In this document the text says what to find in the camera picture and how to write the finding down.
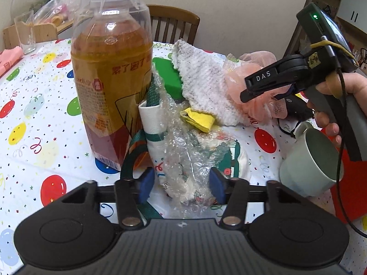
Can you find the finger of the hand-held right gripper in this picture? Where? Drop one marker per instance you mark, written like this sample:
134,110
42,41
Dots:
258,94

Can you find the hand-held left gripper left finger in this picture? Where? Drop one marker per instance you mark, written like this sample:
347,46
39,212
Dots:
146,186

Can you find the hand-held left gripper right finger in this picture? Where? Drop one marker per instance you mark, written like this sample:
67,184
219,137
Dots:
216,187

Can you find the pink mesh loofah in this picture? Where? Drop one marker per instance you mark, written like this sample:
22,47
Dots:
238,80

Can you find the clear bubble wrap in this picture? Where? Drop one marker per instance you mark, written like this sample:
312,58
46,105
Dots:
183,137

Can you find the white fuzzy towel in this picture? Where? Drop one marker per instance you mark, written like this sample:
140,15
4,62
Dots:
200,74

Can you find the green sponge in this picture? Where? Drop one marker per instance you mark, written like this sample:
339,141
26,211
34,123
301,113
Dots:
169,77

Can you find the person's right hand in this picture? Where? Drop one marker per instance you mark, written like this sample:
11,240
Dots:
326,121

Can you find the yellow cloth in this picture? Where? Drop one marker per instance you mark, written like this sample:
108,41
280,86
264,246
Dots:
200,120

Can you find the white base cabinet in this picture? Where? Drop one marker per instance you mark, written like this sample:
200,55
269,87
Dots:
352,14

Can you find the pale green mug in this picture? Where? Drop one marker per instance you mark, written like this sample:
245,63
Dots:
298,172

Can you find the wooden chair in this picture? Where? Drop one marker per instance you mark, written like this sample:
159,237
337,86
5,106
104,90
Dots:
172,13

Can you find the red printed bag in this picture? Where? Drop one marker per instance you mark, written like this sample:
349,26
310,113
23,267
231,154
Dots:
352,189

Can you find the balloon print tablecloth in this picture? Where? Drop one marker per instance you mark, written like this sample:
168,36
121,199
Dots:
43,120

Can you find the amber tea bottle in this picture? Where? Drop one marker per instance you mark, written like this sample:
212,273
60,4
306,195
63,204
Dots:
109,63

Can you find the wooden box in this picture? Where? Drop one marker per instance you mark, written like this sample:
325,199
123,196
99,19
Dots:
43,33

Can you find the pink cloth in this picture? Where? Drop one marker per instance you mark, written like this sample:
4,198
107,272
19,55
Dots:
10,60

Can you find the clear drinking glass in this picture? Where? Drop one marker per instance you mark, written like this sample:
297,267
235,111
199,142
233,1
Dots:
25,34

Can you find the clear plastic snack bag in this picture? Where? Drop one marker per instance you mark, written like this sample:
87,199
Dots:
54,11

